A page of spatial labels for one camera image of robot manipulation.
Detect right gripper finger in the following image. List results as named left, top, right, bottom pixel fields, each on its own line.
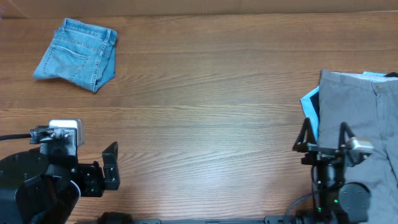
left=292, top=118, right=317, bottom=152
left=338, top=122, right=355, bottom=149

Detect light blue denim jeans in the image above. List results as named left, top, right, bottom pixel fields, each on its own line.
left=33, top=18, right=118, bottom=93

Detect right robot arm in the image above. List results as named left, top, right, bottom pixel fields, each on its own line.
left=283, top=118, right=374, bottom=223

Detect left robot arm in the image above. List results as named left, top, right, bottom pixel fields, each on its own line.
left=1, top=126, right=121, bottom=224

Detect grey trousers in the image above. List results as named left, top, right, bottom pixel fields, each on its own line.
left=318, top=70, right=397, bottom=223

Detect light blue garment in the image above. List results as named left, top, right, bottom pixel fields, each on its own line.
left=300, top=71, right=387, bottom=141

